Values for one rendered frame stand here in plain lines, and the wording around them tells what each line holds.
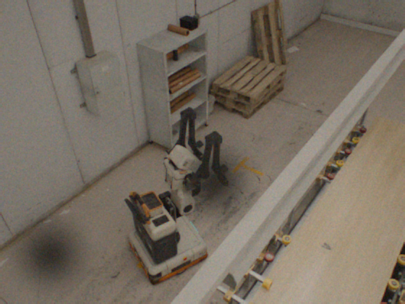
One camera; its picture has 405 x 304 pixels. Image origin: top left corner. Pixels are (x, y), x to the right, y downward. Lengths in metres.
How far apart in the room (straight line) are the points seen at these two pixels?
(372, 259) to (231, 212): 1.92
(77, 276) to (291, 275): 2.29
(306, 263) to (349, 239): 0.50
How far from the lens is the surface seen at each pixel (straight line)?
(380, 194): 4.03
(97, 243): 4.58
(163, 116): 5.23
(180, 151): 3.39
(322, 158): 1.86
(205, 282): 1.24
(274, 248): 3.55
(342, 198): 3.85
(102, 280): 4.29
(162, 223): 3.56
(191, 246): 4.04
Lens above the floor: 3.52
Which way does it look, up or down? 42 degrees down
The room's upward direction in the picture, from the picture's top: 2 degrees clockwise
